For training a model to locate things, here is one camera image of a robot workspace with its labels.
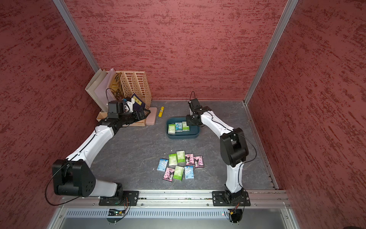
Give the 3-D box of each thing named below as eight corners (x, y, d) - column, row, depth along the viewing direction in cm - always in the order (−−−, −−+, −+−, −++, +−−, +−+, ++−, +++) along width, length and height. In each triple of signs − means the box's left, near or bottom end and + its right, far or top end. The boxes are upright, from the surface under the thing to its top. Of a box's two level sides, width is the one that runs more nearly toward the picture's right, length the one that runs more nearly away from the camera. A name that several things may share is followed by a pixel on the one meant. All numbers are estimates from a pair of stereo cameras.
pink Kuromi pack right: (194, 168, 86) (194, 166, 84) (193, 157, 91) (193, 155, 89) (203, 168, 86) (203, 166, 84) (202, 157, 91) (202, 155, 89)
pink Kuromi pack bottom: (163, 180, 81) (162, 179, 79) (165, 168, 86) (165, 166, 84) (172, 182, 81) (172, 181, 79) (174, 169, 86) (174, 168, 84)
